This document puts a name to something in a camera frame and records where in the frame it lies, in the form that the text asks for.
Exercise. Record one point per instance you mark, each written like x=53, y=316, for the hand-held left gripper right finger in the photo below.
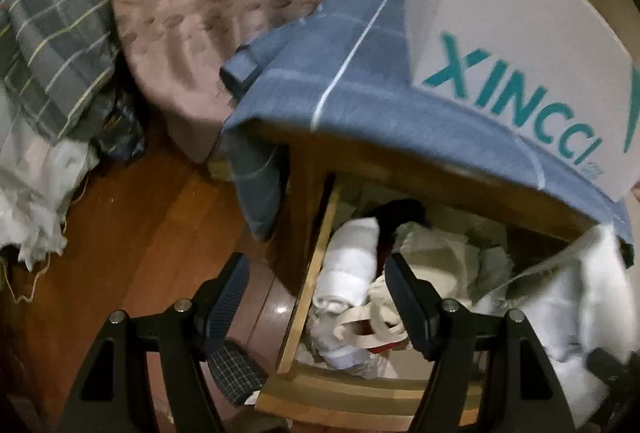
x=400, y=293

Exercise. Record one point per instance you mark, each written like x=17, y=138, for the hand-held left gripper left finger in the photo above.
x=230, y=298

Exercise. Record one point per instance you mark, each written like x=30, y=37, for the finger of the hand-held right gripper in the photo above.
x=607, y=370

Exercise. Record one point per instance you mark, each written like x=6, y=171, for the beige lace underwear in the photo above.
x=440, y=258

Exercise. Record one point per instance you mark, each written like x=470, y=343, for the white underwear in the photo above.
x=560, y=293
x=350, y=258

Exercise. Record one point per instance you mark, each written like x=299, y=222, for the black underwear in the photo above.
x=400, y=215

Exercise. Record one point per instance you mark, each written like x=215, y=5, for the wooden drawer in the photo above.
x=310, y=393

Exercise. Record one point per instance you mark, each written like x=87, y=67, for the white cardboard box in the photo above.
x=500, y=13

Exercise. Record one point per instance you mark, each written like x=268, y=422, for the dark plaid cloth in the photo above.
x=235, y=370

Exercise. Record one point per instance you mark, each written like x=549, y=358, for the white crumpled garment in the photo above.
x=345, y=355

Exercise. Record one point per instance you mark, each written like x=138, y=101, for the wooden nightstand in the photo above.
x=400, y=163

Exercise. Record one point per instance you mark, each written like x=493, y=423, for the dark blue patterned packet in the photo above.
x=122, y=128

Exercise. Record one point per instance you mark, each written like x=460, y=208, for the blue plaid cloth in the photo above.
x=350, y=78

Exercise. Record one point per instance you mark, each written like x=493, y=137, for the white crumpled cloth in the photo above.
x=30, y=193

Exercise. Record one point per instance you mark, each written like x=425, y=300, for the beige leaf print curtain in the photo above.
x=225, y=38

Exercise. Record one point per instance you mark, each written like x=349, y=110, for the grey plaid bedding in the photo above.
x=55, y=38

